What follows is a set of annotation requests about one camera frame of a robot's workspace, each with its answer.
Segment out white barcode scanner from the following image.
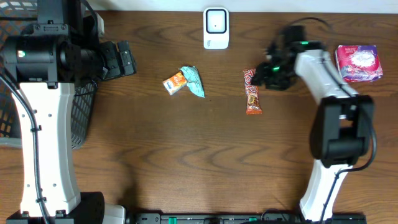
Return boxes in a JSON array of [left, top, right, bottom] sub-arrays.
[[203, 7, 229, 50]]

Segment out small orange snack packet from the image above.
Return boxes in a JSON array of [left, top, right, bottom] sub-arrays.
[[162, 71, 187, 95]]

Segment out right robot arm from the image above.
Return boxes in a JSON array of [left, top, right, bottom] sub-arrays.
[[250, 25, 377, 223]]

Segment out dark grey plastic mesh basket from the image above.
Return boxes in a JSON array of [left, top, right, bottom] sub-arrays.
[[1, 0, 98, 149]]

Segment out teal snack packet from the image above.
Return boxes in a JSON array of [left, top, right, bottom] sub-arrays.
[[180, 66, 205, 98]]

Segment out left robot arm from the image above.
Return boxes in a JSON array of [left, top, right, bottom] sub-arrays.
[[1, 1, 136, 224]]

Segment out orange-red snack bar wrapper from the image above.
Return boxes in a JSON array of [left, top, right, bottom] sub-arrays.
[[243, 69, 262, 115]]

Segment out purple snack packet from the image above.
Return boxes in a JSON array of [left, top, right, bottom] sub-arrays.
[[335, 45, 383, 82]]

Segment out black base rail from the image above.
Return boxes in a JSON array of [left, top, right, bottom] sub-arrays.
[[133, 212, 368, 224]]

